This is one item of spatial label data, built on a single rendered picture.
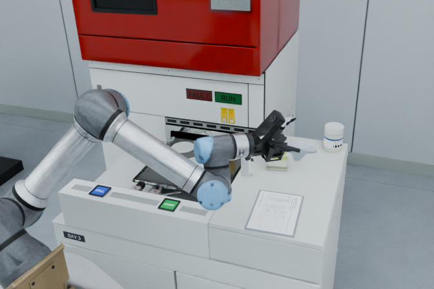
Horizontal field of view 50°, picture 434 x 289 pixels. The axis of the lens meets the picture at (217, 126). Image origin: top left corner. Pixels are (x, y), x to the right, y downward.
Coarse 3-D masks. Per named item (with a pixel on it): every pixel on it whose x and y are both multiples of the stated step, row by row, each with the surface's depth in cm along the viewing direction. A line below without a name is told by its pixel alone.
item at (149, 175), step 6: (192, 150) 193; (186, 156) 189; (192, 156) 189; (234, 162) 183; (240, 162) 183; (150, 168) 181; (234, 168) 179; (144, 174) 178; (150, 174) 178; (156, 174) 177; (234, 174) 176; (144, 180) 174; (150, 180) 174; (156, 180) 174; (162, 180) 174; (168, 180) 173
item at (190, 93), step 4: (188, 92) 196; (192, 92) 195; (196, 92) 195; (200, 92) 194; (204, 92) 193; (208, 92) 193; (188, 96) 197; (192, 96) 196; (196, 96) 195; (200, 96) 195; (204, 96) 194; (208, 96) 193; (208, 100) 194
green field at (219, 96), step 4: (216, 96) 192; (220, 96) 191; (224, 96) 191; (228, 96) 190; (232, 96) 189; (236, 96) 189; (240, 96) 188; (216, 100) 193; (220, 100) 192; (224, 100) 192; (228, 100) 191; (232, 100) 190; (236, 100) 190; (240, 100) 189; (240, 104) 190
